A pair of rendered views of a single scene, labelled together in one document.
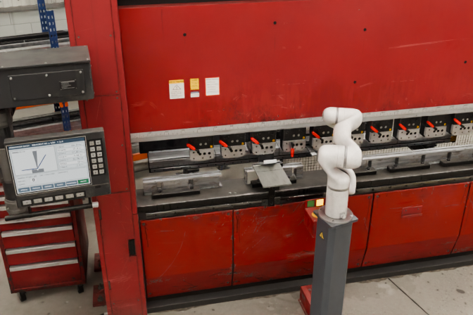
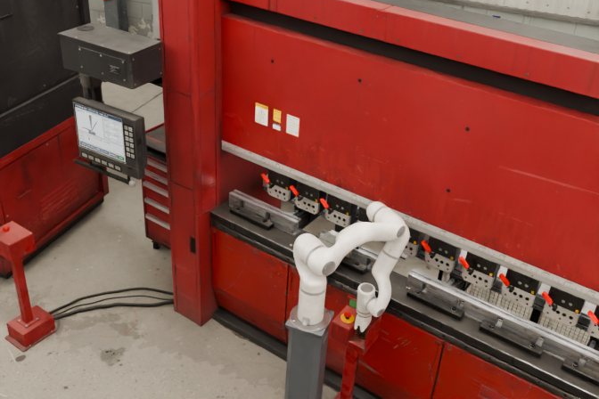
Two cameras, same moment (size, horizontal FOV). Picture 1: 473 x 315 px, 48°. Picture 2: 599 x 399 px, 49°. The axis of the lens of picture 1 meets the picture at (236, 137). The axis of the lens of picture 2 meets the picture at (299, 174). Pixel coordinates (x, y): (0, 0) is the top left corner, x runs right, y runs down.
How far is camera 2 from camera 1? 2.31 m
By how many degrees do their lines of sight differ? 40
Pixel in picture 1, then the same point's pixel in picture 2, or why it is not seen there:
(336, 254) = (294, 359)
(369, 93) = (466, 215)
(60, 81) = (109, 64)
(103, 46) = (181, 47)
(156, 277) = (220, 289)
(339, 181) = (303, 280)
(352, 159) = (312, 262)
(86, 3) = (172, 3)
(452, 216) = not seen: outside the picture
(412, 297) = not seen: outside the picture
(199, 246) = (257, 282)
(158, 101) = (245, 119)
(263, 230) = not seen: hidden behind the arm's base
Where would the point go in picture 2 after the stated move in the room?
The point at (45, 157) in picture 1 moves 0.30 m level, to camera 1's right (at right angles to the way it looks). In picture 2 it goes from (96, 124) to (125, 145)
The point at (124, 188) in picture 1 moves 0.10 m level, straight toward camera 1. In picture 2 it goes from (190, 186) to (178, 193)
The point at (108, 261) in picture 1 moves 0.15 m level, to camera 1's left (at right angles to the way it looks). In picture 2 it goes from (176, 247) to (162, 236)
